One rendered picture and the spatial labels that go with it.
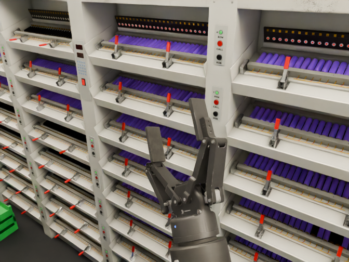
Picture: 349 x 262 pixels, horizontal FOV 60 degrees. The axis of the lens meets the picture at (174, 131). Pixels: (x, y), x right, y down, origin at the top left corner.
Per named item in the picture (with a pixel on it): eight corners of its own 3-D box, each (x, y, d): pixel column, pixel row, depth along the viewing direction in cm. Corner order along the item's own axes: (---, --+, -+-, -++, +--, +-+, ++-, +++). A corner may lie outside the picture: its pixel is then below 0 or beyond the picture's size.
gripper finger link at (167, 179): (197, 197, 52) (193, 204, 52) (163, 160, 60) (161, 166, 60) (178, 200, 49) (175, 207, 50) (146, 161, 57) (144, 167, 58)
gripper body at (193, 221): (197, 236, 54) (187, 184, 57) (231, 233, 48) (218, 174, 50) (162, 246, 50) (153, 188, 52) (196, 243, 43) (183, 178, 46)
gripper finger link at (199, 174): (180, 199, 49) (185, 205, 48) (199, 135, 46) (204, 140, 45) (198, 197, 51) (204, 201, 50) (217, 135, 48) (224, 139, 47)
